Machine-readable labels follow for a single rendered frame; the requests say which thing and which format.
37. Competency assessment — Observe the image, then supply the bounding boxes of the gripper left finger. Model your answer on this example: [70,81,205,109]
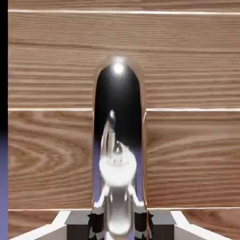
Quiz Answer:
[8,210,93,240]

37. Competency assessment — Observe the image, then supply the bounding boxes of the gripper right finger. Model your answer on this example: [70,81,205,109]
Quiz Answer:
[149,210,233,240]

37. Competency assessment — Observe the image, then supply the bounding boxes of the curved shiny metal handle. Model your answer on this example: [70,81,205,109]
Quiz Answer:
[92,53,150,240]

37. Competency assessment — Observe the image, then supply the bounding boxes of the light wood cabinet door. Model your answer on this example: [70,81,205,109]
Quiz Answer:
[7,207,240,240]
[7,11,240,111]
[7,109,240,210]

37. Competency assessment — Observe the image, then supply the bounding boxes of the light wood cabinet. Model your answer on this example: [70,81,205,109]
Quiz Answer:
[7,0,240,240]

